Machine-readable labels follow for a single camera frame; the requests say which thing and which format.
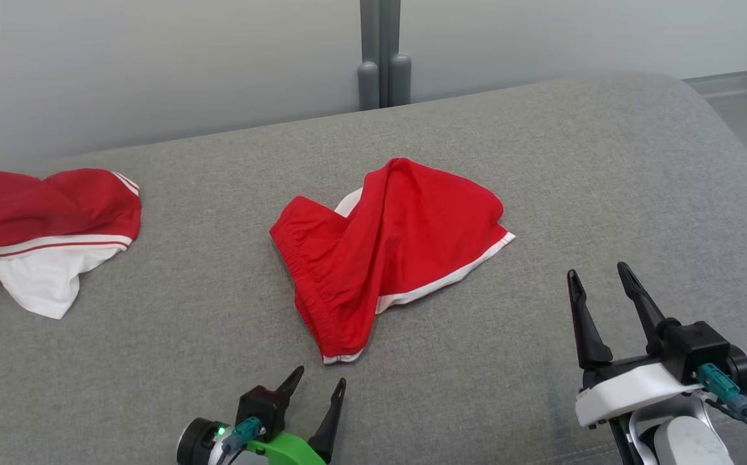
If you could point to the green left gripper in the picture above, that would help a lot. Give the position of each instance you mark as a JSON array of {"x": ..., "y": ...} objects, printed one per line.
[{"x": 283, "y": 449}]

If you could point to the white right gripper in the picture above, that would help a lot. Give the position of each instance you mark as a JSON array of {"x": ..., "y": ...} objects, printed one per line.
[{"x": 631, "y": 391}]

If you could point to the red shorts with white trim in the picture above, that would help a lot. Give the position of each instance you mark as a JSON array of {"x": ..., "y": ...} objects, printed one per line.
[{"x": 399, "y": 245}]

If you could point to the red and white jersey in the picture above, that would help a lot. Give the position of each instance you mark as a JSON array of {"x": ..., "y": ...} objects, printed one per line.
[{"x": 57, "y": 206}]

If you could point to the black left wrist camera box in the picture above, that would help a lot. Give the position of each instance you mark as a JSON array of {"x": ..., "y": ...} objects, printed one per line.
[{"x": 260, "y": 410}]

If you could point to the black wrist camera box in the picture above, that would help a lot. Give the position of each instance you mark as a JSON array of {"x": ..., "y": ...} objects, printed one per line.
[
  {"x": 696, "y": 349},
  {"x": 260, "y": 410}
]

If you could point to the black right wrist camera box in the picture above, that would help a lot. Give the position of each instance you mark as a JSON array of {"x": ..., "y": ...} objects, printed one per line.
[{"x": 696, "y": 349}]

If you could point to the grey wall baseboard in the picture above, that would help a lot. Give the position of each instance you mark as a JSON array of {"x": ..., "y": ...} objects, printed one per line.
[{"x": 735, "y": 82}]

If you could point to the grey partition post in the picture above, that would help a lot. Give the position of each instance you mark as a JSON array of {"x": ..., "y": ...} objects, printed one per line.
[{"x": 384, "y": 58}]

